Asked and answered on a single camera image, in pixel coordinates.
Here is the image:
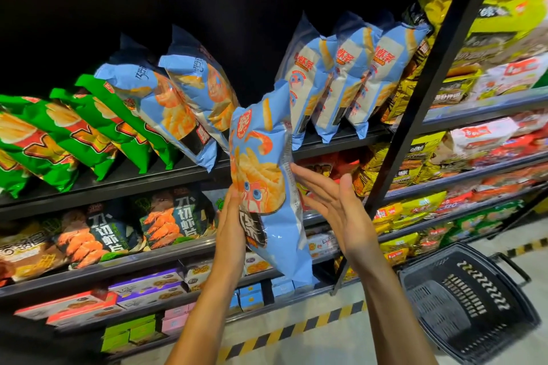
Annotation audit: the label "row of green snack bags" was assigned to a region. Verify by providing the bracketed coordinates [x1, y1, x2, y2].
[0, 74, 185, 199]

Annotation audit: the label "person's left hand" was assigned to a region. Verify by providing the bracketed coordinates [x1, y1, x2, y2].
[214, 189, 248, 285]

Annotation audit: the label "noodle packets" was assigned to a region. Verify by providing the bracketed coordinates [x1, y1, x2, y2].
[437, 112, 548, 216]
[381, 0, 548, 126]

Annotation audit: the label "person's left forearm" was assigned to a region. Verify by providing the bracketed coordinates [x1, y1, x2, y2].
[167, 270, 249, 365]

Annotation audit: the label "person's right hand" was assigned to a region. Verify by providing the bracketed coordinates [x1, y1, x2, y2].
[289, 164, 382, 271]

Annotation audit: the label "dark shrimp chip bags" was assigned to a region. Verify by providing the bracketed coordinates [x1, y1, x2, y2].
[132, 188, 215, 252]
[47, 202, 142, 269]

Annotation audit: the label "black shopping basket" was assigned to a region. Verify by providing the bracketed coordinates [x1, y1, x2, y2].
[398, 242, 542, 365]

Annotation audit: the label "row of small blue boxes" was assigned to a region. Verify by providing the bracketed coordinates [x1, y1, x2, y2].
[229, 279, 296, 310]

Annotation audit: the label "tan snack bag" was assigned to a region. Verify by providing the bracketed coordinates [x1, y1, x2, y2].
[0, 222, 65, 285]

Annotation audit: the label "row of orange chip bags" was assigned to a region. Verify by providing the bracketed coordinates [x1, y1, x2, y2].
[295, 153, 361, 208]

